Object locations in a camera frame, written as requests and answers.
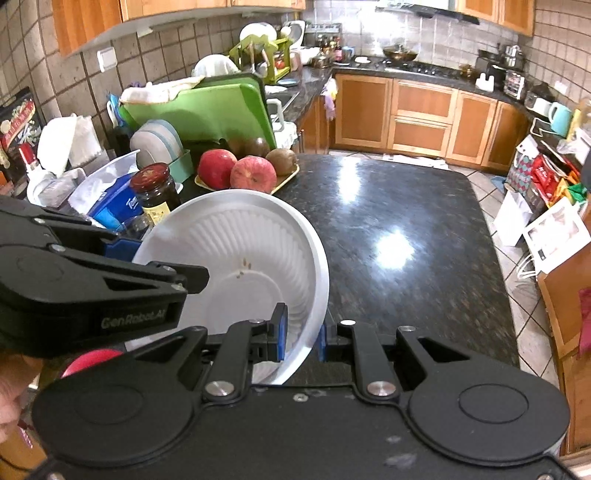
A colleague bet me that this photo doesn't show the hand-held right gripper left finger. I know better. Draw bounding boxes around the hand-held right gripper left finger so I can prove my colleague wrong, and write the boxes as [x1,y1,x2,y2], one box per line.
[131,302,289,402]

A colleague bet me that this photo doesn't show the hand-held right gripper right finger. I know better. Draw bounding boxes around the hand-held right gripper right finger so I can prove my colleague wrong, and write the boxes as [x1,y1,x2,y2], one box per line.
[317,319,466,401]

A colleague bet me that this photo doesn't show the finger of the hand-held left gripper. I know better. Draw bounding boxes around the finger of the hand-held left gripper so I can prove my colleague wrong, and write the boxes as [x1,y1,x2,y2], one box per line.
[0,196,144,259]
[48,247,211,294]

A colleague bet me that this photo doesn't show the magenta plastic plate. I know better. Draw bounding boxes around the magenta plastic plate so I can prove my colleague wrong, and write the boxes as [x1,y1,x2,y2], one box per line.
[60,349,124,379]

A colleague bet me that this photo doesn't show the white ribbed plastic bowl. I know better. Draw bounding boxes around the white ribbed plastic bowl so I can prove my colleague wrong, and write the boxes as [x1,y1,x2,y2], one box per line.
[124,189,329,386]

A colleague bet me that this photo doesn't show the person's left hand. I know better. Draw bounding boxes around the person's left hand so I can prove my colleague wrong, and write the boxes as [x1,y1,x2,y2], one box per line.
[0,355,42,430]

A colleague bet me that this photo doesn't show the clear glass cup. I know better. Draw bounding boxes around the clear glass cup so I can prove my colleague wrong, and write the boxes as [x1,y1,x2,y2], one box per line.
[115,215,153,241]

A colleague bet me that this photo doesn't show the blue tissue pack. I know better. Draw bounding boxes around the blue tissue pack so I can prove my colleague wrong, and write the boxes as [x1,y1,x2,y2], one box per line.
[88,174,144,232]

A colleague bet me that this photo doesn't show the dark sauce glass jar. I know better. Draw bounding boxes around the dark sauce glass jar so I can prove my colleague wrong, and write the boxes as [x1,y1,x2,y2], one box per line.
[129,162,182,227]

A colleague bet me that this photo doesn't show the white plastic bag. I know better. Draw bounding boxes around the white plastic bag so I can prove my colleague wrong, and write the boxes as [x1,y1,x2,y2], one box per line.
[69,152,139,217]

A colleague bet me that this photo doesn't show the pale round dishes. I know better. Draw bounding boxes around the pale round dishes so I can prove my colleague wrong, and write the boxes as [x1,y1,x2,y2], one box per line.
[130,119,183,169]

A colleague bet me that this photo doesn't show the white paper towel pack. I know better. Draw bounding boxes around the white paper towel pack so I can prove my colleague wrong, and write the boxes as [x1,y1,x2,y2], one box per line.
[37,114,103,177]

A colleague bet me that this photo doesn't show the dark red apple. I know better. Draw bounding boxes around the dark red apple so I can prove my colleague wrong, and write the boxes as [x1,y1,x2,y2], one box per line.
[198,148,238,190]

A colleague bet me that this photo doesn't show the red capped bottle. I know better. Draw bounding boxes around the red capped bottle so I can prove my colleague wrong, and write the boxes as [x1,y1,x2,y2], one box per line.
[21,143,40,174]

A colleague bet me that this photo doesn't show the streaked red apple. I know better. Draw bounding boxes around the streaked red apple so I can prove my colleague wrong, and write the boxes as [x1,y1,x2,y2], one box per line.
[230,156,278,193]

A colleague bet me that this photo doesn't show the yellow tray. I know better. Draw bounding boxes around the yellow tray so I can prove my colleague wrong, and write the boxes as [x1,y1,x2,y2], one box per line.
[194,164,300,195]

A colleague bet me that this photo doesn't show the black printed box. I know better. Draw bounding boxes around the black printed box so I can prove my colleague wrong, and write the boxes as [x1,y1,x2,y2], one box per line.
[0,88,47,185]

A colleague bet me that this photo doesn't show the white cloth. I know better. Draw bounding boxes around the white cloth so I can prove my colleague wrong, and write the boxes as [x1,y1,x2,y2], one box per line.
[121,76,204,104]

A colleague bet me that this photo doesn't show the wooden upper cabinet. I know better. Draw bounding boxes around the wooden upper cabinet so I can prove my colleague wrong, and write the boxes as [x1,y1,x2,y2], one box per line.
[51,0,305,56]
[455,0,536,37]

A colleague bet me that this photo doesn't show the green dish rack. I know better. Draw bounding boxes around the green dish rack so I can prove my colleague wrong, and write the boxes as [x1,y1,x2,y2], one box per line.
[229,34,296,86]

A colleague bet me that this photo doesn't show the pink rubber gloves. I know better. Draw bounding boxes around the pink rubber gloves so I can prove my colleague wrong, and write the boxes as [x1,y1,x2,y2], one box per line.
[322,78,339,121]

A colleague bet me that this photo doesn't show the wooden lower cabinets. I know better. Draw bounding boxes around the wooden lower cabinets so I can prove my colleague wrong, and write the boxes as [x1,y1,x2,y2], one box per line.
[332,74,529,174]

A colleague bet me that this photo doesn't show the white round plate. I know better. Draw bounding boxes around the white round plate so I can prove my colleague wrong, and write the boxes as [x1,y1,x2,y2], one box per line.
[239,22,278,47]

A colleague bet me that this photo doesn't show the white window gift box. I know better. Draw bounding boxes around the white window gift box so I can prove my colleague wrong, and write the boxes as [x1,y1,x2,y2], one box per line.
[522,198,591,274]

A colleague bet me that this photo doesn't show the red printed gift bags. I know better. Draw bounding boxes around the red printed gift bags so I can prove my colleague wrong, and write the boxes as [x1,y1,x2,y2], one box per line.
[505,136,587,208]

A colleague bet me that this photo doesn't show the gas stove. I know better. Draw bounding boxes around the gas stove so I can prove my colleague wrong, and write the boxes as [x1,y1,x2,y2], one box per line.
[383,62,462,77]

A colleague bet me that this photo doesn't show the dark wok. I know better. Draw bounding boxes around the dark wok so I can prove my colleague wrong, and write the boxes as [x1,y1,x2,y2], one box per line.
[382,44,419,63]

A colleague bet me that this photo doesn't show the white small appliance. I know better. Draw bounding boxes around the white small appliance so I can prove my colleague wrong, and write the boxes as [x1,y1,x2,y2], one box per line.
[524,92,552,116]

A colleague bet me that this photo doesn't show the teal mug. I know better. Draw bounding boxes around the teal mug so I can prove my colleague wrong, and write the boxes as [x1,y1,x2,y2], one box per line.
[549,102,573,138]

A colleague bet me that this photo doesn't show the steel pots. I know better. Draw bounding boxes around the steel pots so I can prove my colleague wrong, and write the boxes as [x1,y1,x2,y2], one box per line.
[475,44,525,90]

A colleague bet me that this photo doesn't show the range hood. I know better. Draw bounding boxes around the range hood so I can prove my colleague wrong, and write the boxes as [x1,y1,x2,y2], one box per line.
[376,2,481,25]

